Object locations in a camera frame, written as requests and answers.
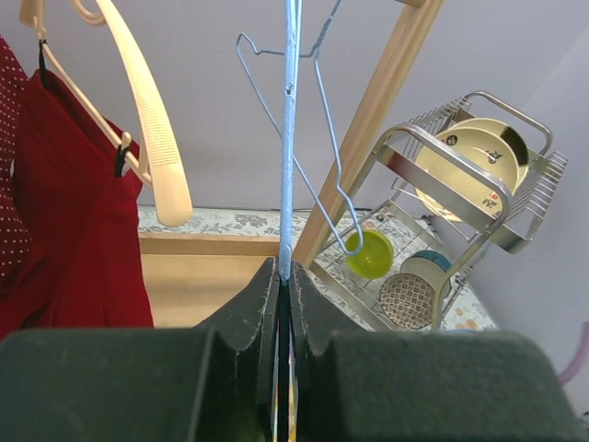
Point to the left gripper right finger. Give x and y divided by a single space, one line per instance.
360 385

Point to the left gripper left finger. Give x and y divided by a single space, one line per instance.
211 382

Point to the beige plastic hanger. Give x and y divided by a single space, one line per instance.
159 164

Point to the red skirt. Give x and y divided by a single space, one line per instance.
85 266

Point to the floral table mat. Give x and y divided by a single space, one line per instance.
191 271

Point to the patterned brown bowl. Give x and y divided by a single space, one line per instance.
407 301

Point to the wooden clothes rack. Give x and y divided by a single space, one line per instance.
408 35

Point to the green bowl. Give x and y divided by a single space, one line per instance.
375 258

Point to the teal white bowl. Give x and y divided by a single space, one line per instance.
432 267

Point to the metal dish rack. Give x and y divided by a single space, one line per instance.
465 230

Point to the red polka dot garment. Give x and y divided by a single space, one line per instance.
15 238

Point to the cream plate front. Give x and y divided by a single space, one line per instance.
459 180

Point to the cream plate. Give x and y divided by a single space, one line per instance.
506 138
459 180

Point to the cream plate back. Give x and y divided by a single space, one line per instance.
506 138

